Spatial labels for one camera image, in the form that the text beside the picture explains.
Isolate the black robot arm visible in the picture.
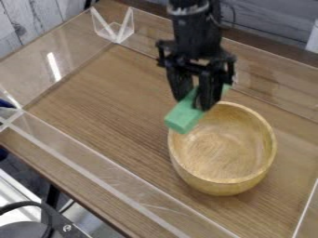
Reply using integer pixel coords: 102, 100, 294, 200
156, 0, 238, 111

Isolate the black cable at bottom left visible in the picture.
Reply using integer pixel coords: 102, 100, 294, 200
0, 200, 55, 238

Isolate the blue object at left edge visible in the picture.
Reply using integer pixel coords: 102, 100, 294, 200
0, 98, 17, 162

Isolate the brown wooden bowl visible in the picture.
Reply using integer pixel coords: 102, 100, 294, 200
169, 101, 278, 196

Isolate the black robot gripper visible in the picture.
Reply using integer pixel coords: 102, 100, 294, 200
156, 7, 237, 112

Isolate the black metal bracket with screw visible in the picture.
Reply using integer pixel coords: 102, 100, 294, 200
42, 204, 93, 238

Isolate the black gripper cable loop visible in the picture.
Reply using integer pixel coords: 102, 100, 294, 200
216, 0, 240, 31

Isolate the green rectangular block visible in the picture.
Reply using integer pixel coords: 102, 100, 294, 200
164, 83, 234, 136

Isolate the clear acrylic tray wall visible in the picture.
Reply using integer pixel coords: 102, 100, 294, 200
0, 2, 318, 238

